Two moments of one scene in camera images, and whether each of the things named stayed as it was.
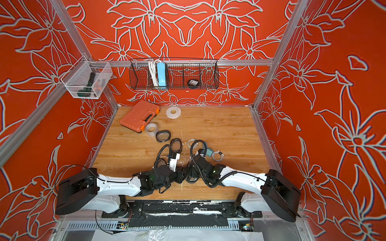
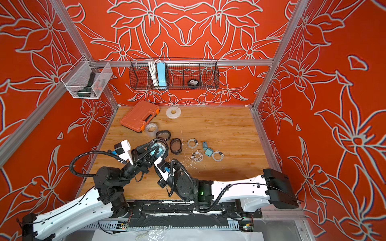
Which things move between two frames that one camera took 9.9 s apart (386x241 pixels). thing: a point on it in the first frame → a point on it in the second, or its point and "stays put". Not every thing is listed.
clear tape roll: [152, 128] stays put
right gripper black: [192, 174] → [164, 182]
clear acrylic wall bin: [87, 79] stays put
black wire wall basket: [174, 74] stays put
